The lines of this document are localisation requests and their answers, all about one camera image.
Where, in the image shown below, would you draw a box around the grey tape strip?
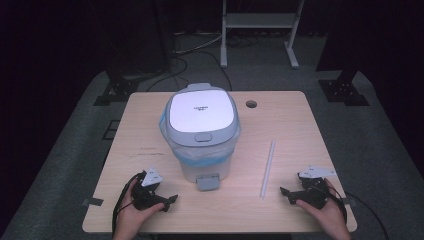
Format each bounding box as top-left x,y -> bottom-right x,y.
339,196 -> 358,207
81,197 -> 105,208

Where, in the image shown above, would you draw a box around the white grey pedal trash can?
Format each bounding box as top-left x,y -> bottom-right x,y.
158,82 -> 242,192

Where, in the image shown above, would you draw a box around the grey floor cable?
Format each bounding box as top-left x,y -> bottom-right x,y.
172,32 -> 224,56

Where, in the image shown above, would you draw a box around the person's left hand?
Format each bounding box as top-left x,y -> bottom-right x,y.
113,180 -> 166,240

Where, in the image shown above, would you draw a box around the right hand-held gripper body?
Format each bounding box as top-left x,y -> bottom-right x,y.
297,165 -> 337,211

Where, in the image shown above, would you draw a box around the white metal stand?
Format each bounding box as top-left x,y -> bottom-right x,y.
219,0 -> 306,70

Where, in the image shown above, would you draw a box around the person's right hand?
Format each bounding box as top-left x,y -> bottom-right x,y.
295,177 -> 352,240

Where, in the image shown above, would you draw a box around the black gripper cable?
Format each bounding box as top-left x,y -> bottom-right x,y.
316,184 -> 390,240
111,172 -> 140,236

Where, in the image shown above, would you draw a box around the black floor cables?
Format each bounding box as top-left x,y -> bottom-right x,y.
145,49 -> 233,93

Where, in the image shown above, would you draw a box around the black floor socket box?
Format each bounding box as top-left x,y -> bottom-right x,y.
102,119 -> 121,141

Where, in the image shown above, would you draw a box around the white plastic straw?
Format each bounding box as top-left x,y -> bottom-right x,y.
259,140 -> 277,200

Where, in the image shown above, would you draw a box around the black stand with base plate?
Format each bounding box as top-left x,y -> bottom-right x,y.
93,56 -> 142,107
315,0 -> 371,107

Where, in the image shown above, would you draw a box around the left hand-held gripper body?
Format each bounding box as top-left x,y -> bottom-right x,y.
130,165 -> 169,212

